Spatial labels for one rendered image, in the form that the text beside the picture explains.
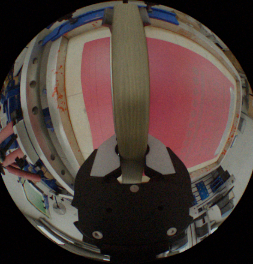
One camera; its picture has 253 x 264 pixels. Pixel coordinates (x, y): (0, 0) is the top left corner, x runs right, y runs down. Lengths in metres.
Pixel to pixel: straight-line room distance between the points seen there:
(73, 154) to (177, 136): 0.28
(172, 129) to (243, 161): 3.73
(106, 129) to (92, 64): 0.15
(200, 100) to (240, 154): 3.63
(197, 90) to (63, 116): 0.33
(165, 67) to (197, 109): 0.14
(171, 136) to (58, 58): 0.33
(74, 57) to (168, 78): 0.22
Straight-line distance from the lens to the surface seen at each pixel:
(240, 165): 3.90
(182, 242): 0.75
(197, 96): 0.25
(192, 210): 0.59
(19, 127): 0.28
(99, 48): 0.21
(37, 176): 0.68
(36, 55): 0.29
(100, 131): 0.20
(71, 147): 0.23
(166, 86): 0.19
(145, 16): 0.18
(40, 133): 0.25
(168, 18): 0.25
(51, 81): 0.22
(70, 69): 0.23
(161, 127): 0.20
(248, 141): 3.71
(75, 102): 0.21
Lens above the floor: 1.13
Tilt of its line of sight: 63 degrees down
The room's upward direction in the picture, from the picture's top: 178 degrees counter-clockwise
